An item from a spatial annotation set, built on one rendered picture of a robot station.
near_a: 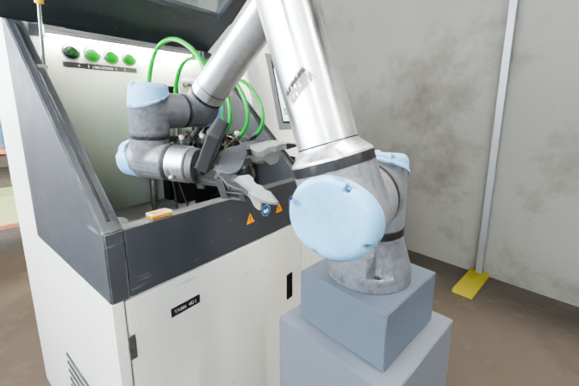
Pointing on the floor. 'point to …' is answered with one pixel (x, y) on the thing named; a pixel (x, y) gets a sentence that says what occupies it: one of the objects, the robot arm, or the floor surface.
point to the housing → (12, 137)
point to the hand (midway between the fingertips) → (289, 168)
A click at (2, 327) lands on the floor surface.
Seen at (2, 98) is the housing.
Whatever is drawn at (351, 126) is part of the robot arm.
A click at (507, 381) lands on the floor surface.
